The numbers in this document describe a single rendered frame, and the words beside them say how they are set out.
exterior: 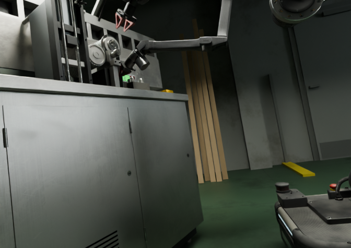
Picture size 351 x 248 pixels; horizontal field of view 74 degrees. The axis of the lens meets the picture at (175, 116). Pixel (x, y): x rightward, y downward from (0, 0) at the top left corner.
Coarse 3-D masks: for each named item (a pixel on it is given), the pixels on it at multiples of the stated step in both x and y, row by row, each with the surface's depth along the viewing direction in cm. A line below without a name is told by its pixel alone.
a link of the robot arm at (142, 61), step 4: (140, 44) 135; (144, 44) 135; (140, 48) 135; (144, 56) 136; (136, 60) 136; (140, 60) 135; (144, 60) 136; (136, 64) 138; (140, 64) 135; (144, 64) 135; (148, 64) 138; (140, 68) 136; (144, 68) 139
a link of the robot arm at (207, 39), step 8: (176, 40) 133; (184, 40) 132; (192, 40) 131; (200, 40) 126; (208, 40) 125; (144, 48) 135; (152, 48) 134; (160, 48) 134; (168, 48) 133; (176, 48) 132; (184, 48) 131; (192, 48) 131; (200, 48) 130
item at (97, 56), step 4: (92, 44) 130; (96, 44) 132; (88, 48) 127; (92, 48) 131; (96, 48) 133; (100, 48) 134; (92, 52) 130; (96, 52) 132; (100, 52) 135; (92, 56) 130; (96, 56) 131; (100, 56) 134; (104, 56) 136; (92, 60) 128; (96, 60) 131; (100, 60) 134; (104, 60) 135; (96, 64) 131; (100, 64) 133
